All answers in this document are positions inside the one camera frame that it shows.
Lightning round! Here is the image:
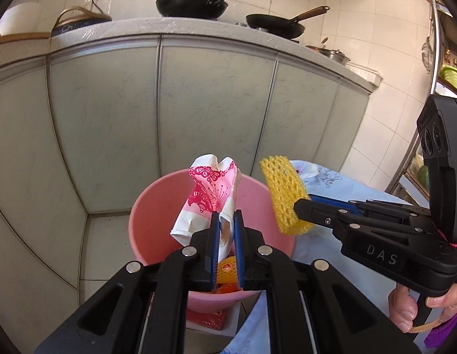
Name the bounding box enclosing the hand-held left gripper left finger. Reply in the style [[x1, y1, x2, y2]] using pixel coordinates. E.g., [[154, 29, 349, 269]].
[[35, 210, 220, 354]]

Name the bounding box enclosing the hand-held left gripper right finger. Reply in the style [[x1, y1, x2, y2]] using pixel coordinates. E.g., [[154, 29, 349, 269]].
[[234, 209, 422, 354]]

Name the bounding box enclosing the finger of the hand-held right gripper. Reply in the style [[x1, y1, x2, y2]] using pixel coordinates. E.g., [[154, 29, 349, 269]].
[[308, 193, 433, 225], [293, 198, 363, 234]]

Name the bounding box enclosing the yellow foam fruit net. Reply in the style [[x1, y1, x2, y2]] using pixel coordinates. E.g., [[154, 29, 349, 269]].
[[217, 256, 239, 285], [259, 157, 314, 237]]

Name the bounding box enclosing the pink and white paper wrapper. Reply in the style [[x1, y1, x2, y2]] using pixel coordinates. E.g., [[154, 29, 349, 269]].
[[170, 154, 239, 263]]

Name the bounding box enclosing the pink plastic bucket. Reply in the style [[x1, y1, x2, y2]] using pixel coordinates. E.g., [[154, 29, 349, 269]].
[[128, 170, 296, 312]]

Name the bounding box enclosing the person's right forearm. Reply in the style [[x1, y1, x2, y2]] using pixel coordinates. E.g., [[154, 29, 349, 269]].
[[424, 315, 457, 349]]

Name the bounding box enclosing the person's right hand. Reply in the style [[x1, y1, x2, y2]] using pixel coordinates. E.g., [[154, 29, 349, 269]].
[[388, 283, 457, 334]]

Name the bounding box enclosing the green bell pepper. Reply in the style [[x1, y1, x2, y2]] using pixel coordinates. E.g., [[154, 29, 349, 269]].
[[417, 164, 430, 189]]

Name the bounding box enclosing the light blue floral tablecloth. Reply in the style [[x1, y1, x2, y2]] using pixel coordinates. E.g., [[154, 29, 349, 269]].
[[220, 160, 415, 354]]

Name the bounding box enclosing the red and white carton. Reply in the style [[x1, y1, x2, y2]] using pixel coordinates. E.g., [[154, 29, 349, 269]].
[[186, 307, 228, 331]]

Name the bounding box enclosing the green plastic basket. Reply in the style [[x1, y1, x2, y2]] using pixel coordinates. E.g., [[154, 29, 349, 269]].
[[440, 65, 457, 95]]

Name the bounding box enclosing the hanging metal strainer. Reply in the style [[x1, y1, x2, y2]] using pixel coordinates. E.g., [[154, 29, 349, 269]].
[[421, 36, 436, 75]]

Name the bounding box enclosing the white plastic container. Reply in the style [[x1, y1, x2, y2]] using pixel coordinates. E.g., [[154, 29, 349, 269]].
[[346, 62, 383, 84]]

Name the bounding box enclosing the metal shelf rack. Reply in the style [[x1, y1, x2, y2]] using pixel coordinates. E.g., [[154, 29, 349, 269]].
[[383, 0, 457, 204]]

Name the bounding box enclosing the steel pot with lid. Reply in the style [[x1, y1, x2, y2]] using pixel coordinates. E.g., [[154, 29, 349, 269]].
[[326, 49, 351, 67]]

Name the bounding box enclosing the grey kitchen counter cabinet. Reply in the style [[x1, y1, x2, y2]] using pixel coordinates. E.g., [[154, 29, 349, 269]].
[[0, 16, 379, 340]]

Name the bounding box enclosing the wooden cutting board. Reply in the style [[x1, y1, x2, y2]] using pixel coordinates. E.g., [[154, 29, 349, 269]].
[[0, 32, 52, 47]]

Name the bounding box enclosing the tan wrist strap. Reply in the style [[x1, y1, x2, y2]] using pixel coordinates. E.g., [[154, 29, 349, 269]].
[[411, 316, 451, 335]]

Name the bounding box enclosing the black wok with wooden handle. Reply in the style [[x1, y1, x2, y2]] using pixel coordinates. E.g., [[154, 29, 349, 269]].
[[245, 5, 331, 40], [155, 0, 265, 19]]

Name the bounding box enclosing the dark pot with tan handle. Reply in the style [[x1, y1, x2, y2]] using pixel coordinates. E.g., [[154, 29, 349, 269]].
[[51, 6, 113, 38]]

